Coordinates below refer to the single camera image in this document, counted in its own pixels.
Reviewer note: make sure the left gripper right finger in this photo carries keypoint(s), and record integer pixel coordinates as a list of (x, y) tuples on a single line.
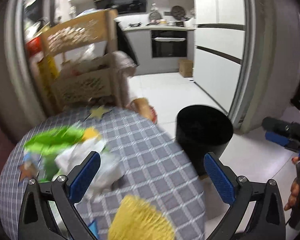
[(255, 209)]

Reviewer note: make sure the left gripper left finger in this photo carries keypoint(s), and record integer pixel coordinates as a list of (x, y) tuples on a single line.
[(36, 220)]

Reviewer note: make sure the green plastic bag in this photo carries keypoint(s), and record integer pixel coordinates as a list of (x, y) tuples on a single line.
[(43, 148)]

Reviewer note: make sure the white green package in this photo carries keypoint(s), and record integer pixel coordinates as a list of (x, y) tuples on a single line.
[(90, 168)]

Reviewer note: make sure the yellow sponge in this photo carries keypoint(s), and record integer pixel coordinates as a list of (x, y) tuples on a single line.
[(138, 219)]

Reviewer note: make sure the person's hand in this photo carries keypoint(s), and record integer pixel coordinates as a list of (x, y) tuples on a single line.
[(294, 191)]

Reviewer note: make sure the black trash bin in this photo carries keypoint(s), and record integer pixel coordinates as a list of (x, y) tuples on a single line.
[(201, 129)]

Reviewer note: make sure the cardboard box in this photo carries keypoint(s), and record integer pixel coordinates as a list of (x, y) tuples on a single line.
[(185, 67)]

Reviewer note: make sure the grey checkered tablecloth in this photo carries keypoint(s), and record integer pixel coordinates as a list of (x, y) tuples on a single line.
[(155, 169)]

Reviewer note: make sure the white refrigerator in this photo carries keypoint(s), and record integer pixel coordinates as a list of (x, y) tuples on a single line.
[(219, 44)]

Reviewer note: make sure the red basket with bread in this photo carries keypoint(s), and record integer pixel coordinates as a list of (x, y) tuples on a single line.
[(143, 108)]

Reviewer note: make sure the black built-in oven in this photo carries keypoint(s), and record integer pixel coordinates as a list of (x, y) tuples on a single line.
[(169, 43)]

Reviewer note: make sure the beige plastic shelf rack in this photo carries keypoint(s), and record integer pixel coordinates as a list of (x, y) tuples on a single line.
[(74, 63)]

